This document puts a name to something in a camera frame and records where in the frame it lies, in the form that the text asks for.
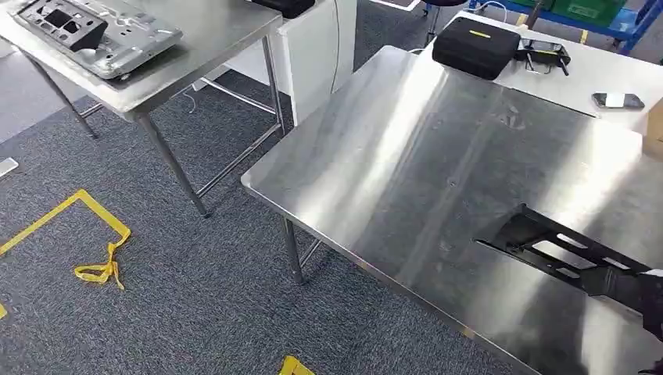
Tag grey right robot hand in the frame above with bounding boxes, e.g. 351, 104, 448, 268
582, 265, 663, 345

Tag black plastic mounting plate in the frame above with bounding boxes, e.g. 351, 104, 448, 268
475, 203, 663, 316

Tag cardboard box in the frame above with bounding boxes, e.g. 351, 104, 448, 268
642, 98, 663, 162

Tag black phone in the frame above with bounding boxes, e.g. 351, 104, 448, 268
592, 91, 646, 110

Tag large steel table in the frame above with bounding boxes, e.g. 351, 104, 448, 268
240, 45, 663, 375

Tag black handheld device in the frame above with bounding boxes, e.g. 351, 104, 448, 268
515, 38, 572, 77

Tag blue metal shelf rack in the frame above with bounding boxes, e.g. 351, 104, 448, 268
468, 0, 663, 55

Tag green plastic crate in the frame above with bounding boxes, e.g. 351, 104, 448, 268
551, 0, 628, 27

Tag black case with yellow mark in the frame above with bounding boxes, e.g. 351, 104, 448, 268
432, 16, 521, 81

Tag yellow floor tape piece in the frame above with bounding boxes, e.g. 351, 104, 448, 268
278, 355, 316, 375

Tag black stool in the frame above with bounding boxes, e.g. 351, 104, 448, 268
421, 0, 468, 45

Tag white cabinet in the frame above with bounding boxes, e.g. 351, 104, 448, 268
192, 0, 358, 125

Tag black box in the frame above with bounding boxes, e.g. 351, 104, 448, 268
251, 0, 317, 20

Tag small steel table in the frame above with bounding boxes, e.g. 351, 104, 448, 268
0, 0, 286, 219

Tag yellow floor tape with loose end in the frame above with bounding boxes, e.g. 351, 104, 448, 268
0, 188, 132, 291

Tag grey metal panel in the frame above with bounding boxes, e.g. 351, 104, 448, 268
10, 0, 185, 80

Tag black plastic bracket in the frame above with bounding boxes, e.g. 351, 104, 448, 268
18, 0, 109, 53

